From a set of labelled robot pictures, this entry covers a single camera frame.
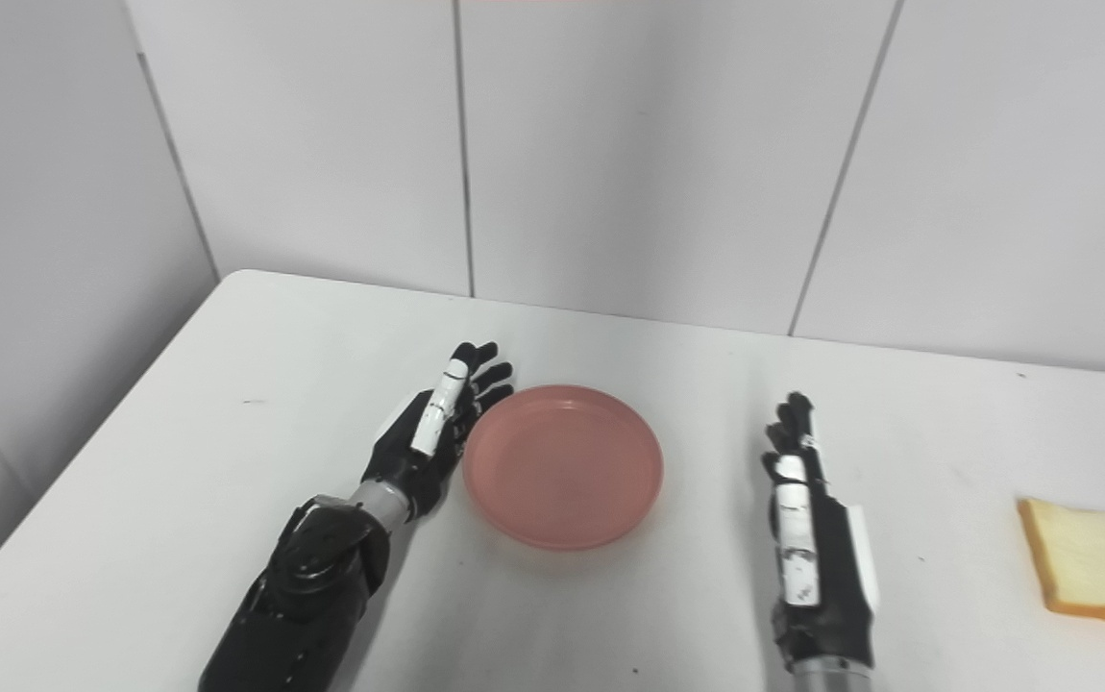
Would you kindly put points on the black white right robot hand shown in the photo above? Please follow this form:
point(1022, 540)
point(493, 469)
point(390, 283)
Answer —
point(841, 586)

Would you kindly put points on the slice of white bread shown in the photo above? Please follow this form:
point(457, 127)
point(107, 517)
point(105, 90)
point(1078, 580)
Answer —
point(1100, 562)

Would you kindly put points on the pink round plate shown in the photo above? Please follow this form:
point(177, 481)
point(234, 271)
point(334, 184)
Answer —
point(562, 466)

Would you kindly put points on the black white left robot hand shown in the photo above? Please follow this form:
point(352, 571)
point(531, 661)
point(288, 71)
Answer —
point(408, 461)

